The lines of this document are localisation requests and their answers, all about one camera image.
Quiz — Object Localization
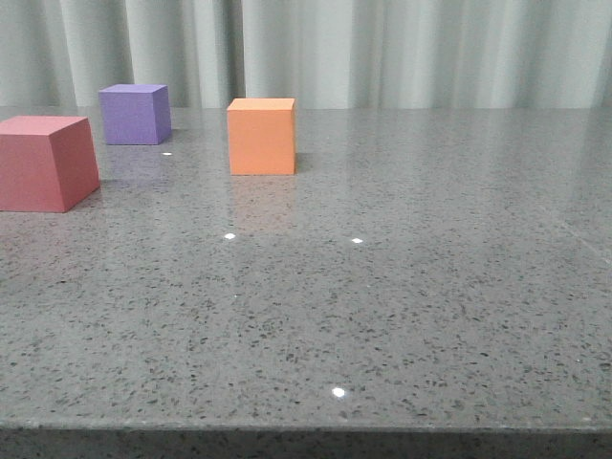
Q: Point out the grey-white curtain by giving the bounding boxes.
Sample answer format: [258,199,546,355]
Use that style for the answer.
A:
[1,1,611,108]

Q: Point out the orange foam cube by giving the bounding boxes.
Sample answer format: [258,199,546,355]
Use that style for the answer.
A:
[227,98,296,175]

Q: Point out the red foam cube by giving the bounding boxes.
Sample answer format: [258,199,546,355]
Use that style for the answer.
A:
[1,116,100,212]

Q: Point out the purple foam cube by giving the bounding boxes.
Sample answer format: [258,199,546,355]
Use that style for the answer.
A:
[98,84,172,144]

